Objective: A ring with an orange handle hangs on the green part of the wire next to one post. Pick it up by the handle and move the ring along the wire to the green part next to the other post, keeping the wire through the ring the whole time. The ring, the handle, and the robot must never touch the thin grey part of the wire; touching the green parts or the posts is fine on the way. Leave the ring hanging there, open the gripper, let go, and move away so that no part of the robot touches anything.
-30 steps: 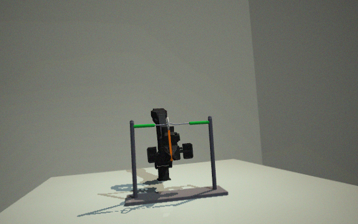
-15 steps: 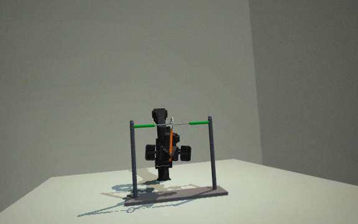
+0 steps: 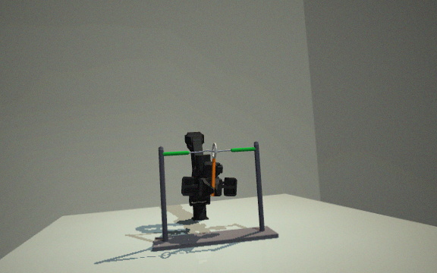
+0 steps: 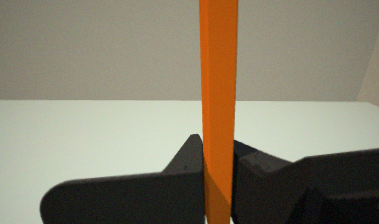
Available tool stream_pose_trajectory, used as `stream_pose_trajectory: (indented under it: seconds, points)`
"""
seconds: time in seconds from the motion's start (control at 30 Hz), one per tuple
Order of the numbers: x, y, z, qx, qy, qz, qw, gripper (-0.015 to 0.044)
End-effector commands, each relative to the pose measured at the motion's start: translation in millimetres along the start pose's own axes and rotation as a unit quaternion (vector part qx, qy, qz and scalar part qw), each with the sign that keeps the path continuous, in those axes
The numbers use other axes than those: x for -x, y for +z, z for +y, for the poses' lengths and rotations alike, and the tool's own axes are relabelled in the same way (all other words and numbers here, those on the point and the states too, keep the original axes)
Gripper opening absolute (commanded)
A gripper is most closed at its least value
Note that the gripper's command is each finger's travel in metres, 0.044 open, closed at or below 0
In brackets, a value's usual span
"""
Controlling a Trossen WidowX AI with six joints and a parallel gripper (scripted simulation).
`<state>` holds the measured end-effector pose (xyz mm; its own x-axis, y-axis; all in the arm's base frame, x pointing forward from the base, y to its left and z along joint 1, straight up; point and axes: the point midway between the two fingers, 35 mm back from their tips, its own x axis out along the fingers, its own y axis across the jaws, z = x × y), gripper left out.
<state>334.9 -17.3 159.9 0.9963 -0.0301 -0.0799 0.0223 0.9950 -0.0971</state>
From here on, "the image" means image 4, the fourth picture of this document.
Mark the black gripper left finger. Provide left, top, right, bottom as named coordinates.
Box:
left=40, top=134, right=206, bottom=224

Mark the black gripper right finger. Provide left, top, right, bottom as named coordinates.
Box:
left=230, top=140, right=379, bottom=224

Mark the orange bar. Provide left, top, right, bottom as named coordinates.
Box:
left=199, top=0, right=238, bottom=224

